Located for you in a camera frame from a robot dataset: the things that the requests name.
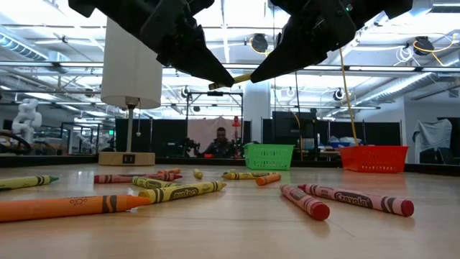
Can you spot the black table frame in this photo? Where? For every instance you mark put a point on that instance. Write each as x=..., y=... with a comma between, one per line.
x=197, y=160

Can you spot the blue bin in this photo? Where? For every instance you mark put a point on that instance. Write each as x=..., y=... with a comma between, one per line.
x=339, y=144

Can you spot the seated person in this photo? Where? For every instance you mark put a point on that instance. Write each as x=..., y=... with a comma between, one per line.
x=220, y=145

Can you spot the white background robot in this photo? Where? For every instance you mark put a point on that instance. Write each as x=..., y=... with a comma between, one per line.
x=28, y=115

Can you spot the black frame stand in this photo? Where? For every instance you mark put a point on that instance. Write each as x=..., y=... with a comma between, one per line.
x=215, y=93

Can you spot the yellow crayon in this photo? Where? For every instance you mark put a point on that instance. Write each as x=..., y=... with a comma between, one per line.
x=248, y=176
x=198, y=174
x=179, y=193

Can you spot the green crayon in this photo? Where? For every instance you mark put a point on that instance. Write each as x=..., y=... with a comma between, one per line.
x=21, y=183
x=240, y=78
x=151, y=184
x=230, y=171

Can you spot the black monitor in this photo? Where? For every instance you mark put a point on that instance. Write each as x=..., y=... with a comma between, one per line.
x=287, y=126

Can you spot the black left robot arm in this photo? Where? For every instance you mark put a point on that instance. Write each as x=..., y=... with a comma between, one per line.
x=108, y=9

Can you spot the white draped cloth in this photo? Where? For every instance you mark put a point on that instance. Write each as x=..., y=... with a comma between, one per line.
x=431, y=135

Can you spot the black partition panel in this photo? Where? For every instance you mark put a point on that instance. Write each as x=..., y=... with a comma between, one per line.
x=165, y=136
x=381, y=133

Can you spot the orange crayon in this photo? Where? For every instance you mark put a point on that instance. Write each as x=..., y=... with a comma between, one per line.
x=267, y=179
x=54, y=208
x=169, y=171

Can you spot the green plastic basket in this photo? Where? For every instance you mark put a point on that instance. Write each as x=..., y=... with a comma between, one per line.
x=267, y=158

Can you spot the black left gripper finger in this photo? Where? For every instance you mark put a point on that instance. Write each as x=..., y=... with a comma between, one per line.
x=197, y=57

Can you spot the white lamp with wooden base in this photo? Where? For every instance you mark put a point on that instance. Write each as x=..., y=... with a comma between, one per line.
x=131, y=79

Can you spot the beige curtain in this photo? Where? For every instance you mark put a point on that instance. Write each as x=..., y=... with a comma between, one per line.
x=197, y=126

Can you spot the red plastic basket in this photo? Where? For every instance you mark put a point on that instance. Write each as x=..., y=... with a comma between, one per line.
x=373, y=160

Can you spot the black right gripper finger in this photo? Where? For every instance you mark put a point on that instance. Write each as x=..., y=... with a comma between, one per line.
x=287, y=54

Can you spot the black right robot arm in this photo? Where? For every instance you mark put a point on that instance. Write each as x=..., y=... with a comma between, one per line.
x=381, y=7

